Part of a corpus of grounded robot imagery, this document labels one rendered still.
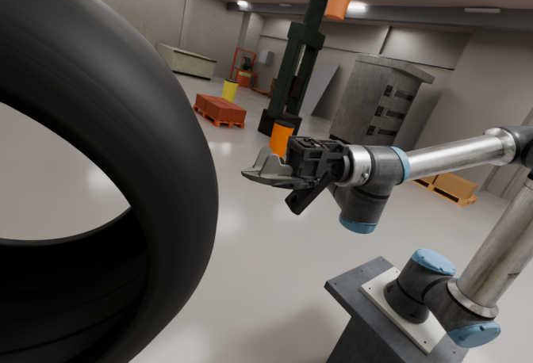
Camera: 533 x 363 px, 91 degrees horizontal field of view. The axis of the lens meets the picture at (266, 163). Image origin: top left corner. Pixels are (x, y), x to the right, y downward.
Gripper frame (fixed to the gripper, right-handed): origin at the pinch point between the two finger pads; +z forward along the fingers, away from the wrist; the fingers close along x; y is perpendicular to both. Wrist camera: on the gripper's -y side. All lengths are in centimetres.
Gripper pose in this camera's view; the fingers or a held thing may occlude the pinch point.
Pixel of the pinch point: (247, 176)
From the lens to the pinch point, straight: 48.7
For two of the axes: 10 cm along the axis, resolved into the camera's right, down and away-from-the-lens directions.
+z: -9.2, 0.0, -3.8
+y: 1.6, -9.0, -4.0
